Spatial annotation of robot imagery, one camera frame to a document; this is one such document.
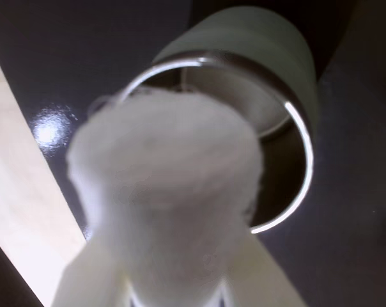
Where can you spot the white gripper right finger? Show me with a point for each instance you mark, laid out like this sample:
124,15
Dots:
260,275

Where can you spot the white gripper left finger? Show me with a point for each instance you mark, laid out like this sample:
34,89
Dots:
87,275

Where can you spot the white gauze pad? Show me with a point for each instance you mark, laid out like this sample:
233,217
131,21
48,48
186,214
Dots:
164,179

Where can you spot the grey steel-rimmed cup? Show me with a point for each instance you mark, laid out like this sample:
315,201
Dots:
263,60

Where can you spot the black table mat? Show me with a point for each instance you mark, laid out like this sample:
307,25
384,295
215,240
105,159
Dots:
349,192

